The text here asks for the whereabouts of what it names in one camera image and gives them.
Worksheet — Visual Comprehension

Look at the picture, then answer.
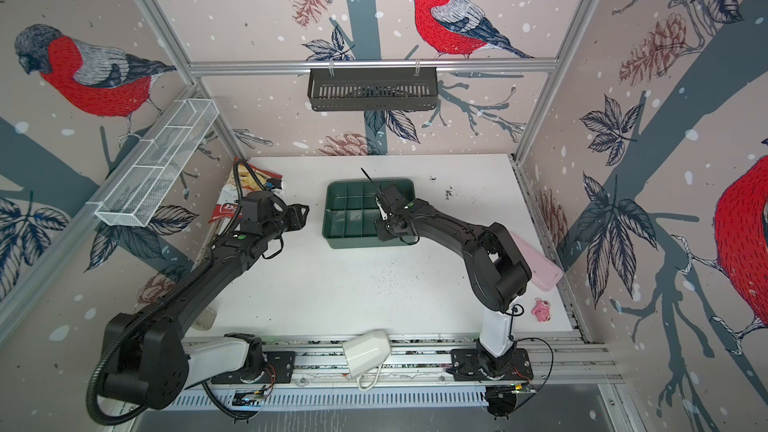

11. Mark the green compartment tray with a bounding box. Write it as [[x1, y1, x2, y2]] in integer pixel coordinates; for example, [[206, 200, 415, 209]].
[[322, 177, 415, 249]]

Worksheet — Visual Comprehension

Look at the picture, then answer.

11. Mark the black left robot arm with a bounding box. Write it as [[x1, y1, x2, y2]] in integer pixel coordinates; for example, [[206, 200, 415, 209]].
[[85, 191, 310, 426]]

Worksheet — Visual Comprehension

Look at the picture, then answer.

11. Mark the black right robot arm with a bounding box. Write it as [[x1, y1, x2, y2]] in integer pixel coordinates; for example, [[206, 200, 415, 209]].
[[375, 185, 532, 378]]

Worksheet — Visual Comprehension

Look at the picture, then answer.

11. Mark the red chips bag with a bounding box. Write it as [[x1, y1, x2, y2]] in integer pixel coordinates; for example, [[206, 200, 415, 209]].
[[209, 163, 283, 223]]

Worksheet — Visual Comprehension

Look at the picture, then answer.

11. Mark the glass jar with lid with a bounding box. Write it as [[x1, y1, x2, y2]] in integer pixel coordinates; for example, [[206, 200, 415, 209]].
[[191, 306, 217, 331]]

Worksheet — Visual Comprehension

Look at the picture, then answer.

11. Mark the black hanging basket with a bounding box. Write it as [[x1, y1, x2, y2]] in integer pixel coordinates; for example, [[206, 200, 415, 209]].
[[307, 67, 439, 112]]

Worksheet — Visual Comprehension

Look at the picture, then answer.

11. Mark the pink pig toy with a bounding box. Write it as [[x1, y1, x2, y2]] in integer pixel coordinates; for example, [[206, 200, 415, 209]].
[[531, 297, 551, 323]]

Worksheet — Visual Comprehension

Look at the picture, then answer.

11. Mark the white wire mesh basket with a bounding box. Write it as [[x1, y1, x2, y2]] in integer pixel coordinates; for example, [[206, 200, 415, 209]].
[[95, 98, 219, 227]]

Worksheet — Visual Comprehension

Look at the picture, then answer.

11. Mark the white overhead camera box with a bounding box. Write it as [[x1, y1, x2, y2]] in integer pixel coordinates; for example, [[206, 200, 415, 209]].
[[342, 330, 391, 379]]

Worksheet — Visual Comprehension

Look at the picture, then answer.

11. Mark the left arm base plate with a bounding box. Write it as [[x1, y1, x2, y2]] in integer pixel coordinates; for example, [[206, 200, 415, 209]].
[[211, 351, 296, 385]]

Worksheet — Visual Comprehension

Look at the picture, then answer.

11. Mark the black right base cable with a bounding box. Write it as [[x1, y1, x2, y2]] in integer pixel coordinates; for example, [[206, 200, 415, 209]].
[[503, 305, 556, 397]]

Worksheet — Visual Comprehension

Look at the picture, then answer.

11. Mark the black base cable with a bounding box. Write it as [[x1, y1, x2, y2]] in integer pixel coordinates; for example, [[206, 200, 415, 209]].
[[503, 305, 556, 397], [200, 380, 265, 422]]

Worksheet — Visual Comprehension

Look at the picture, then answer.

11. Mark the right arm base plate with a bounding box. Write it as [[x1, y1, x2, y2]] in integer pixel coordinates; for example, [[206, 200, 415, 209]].
[[445, 347, 534, 382]]

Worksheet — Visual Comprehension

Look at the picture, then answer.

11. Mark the black left base cable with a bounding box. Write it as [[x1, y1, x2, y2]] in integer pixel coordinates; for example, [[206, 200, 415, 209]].
[[200, 380, 265, 422]]

